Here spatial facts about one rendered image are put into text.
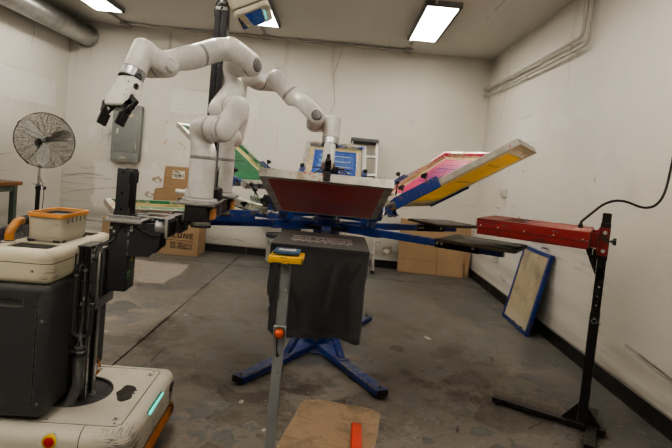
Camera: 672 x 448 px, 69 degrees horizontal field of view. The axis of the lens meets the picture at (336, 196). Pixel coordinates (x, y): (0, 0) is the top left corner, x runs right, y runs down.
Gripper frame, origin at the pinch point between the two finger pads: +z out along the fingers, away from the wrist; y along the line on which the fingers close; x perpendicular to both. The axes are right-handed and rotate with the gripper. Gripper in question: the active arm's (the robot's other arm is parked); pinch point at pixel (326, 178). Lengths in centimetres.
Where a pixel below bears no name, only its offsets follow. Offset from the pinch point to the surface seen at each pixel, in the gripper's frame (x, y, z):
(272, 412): -12, -1, 96
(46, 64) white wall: -379, -377, -211
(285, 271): -12.1, 13.4, 41.8
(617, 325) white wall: 200, -129, 50
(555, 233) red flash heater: 121, -47, 6
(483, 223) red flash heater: 89, -65, 1
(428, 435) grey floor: 63, -63, 113
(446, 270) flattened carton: 164, -466, -5
